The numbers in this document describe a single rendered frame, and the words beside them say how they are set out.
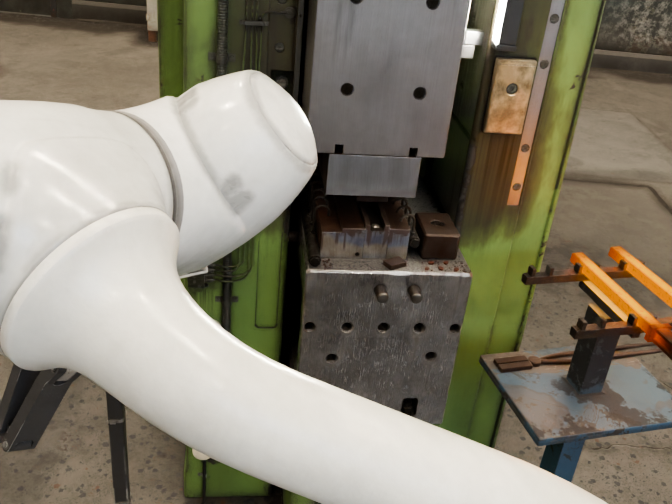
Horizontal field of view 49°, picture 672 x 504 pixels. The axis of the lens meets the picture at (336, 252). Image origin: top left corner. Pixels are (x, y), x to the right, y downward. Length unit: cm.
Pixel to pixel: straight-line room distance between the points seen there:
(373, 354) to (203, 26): 83
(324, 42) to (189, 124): 106
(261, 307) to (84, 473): 85
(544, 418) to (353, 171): 68
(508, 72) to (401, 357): 70
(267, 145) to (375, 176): 117
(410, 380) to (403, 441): 148
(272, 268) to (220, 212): 141
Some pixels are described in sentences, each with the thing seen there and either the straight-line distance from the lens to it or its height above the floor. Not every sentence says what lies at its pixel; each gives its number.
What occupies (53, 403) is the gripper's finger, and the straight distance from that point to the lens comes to 65.
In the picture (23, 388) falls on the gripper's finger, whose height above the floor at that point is 133.
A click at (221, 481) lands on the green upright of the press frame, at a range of 231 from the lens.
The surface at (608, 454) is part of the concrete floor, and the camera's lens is 279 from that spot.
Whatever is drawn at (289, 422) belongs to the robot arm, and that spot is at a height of 151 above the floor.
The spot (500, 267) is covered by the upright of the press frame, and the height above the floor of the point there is 82.
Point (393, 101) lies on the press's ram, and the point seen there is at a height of 129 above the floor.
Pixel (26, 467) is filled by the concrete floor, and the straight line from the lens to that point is 253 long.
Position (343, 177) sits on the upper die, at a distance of 160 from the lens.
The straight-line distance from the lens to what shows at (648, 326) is 162.
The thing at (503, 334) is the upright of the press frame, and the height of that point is 60.
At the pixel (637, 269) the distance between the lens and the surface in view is 184.
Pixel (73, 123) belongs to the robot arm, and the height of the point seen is 160.
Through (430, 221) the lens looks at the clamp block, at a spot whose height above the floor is 98.
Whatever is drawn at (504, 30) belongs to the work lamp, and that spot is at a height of 142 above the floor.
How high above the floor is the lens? 174
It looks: 29 degrees down
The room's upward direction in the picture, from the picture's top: 6 degrees clockwise
